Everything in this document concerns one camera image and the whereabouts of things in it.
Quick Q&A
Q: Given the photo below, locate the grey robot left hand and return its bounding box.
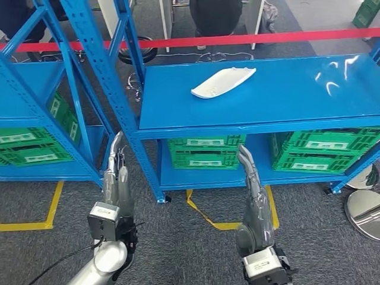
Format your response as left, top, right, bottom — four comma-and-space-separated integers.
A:
103, 131, 134, 219

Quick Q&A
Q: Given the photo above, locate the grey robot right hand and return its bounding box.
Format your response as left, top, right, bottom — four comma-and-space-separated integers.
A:
236, 144, 275, 258

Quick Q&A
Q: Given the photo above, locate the blue metal shelf rack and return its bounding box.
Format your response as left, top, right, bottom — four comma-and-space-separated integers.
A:
0, 0, 117, 189
60, 0, 380, 204

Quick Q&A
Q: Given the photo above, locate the white plastic trim panel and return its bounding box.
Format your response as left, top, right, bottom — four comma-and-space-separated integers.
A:
191, 66, 257, 100

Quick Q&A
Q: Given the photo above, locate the white side cabinet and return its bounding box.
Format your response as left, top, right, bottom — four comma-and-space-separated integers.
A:
97, 0, 133, 39

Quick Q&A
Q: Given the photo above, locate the white desk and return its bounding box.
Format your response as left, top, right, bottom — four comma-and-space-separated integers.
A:
158, 0, 265, 53

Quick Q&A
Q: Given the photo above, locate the red barrier belt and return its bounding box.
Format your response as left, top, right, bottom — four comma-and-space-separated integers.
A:
0, 27, 380, 54

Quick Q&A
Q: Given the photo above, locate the grey cloth bag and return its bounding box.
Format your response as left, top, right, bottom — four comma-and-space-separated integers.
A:
261, 1, 279, 36

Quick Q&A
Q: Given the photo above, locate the person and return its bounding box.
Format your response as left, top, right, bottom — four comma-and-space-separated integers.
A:
189, 0, 244, 50

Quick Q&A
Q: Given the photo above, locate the green crate stack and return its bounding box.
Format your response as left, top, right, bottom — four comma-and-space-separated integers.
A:
352, 0, 380, 29

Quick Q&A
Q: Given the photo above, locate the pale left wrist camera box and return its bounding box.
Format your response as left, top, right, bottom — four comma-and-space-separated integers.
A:
87, 201, 121, 242

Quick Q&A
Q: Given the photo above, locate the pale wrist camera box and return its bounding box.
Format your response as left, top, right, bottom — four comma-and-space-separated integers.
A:
87, 201, 121, 242
243, 246, 283, 280

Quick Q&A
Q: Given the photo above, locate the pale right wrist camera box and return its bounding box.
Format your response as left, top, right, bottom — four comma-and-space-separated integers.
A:
243, 246, 283, 280

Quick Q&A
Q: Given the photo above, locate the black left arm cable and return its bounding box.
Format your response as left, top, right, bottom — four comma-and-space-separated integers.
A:
28, 236, 104, 285

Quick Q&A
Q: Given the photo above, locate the chrome stanchion post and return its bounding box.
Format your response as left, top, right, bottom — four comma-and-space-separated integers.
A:
344, 189, 380, 242

